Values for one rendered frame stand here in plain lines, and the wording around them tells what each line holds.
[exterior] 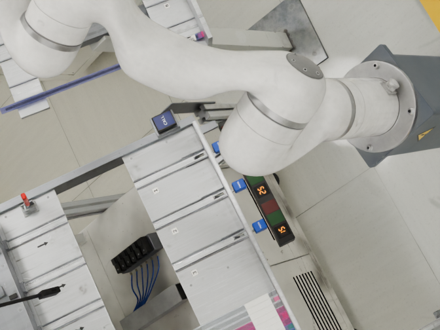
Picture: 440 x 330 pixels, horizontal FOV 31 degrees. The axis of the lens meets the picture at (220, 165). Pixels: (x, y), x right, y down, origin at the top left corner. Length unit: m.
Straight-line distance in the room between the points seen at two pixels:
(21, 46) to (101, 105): 1.98
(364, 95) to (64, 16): 0.60
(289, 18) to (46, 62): 1.46
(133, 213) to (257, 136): 0.99
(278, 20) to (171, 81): 1.41
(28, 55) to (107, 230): 1.14
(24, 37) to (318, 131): 0.54
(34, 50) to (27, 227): 0.75
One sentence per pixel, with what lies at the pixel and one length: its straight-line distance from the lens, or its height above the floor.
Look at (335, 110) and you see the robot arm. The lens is 1.44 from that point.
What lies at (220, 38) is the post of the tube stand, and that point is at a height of 0.37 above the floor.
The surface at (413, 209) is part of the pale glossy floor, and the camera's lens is 2.44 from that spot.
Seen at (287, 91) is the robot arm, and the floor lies 1.12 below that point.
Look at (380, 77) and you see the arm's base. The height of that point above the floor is 0.71.
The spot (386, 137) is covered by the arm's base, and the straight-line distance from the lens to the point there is 1.66.
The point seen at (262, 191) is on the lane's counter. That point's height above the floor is 0.66.
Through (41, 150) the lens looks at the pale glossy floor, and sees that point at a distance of 3.58.
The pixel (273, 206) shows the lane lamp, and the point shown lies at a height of 0.65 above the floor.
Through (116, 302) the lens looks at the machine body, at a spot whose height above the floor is 0.62.
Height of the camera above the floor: 2.17
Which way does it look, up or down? 50 degrees down
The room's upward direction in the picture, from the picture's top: 98 degrees counter-clockwise
